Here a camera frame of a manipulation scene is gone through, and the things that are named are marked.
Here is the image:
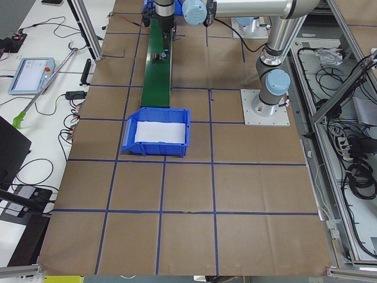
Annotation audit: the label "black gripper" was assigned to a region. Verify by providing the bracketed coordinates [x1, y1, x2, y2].
[157, 14, 174, 53]

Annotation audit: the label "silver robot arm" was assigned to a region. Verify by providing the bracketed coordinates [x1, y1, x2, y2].
[182, 0, 319, 117]
[155, 0, 175, 54]

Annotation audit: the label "blue plastic bin right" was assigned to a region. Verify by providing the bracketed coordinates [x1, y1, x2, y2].
[142, 0, 183, 16]

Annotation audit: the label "blue plastic bin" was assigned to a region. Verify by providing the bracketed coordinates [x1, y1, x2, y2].
[142, 0, 183, 16]
[121, 107, 191, 157]

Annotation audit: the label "green conveyor belt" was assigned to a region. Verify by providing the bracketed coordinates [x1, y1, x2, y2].
[141, 19, 171, 108]

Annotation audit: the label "blue plastic bin left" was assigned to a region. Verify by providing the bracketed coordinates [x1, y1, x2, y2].
[121, 107, 191, 157]

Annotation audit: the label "white foam pad left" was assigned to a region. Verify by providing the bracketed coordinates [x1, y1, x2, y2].
[134, 121, 186, 143]

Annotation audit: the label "black power adapter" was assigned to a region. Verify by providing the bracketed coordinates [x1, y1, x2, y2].
[65, 91, 87, 100]

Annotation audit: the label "teach pendant tablet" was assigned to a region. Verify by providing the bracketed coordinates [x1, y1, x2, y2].
[8, 57, 55, 95]

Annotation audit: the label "reacher grabber tool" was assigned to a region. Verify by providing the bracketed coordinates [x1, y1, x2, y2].
[12, 41, 78, 129]

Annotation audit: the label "red black motor wires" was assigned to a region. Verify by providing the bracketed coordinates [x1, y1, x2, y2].
[107, 11, 142, 29]

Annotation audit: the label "aluminium frame post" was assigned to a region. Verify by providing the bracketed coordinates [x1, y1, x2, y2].
[67, 0, 103, 61]

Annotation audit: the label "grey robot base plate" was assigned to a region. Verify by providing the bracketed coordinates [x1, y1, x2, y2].
[240, 89, 290, 127]

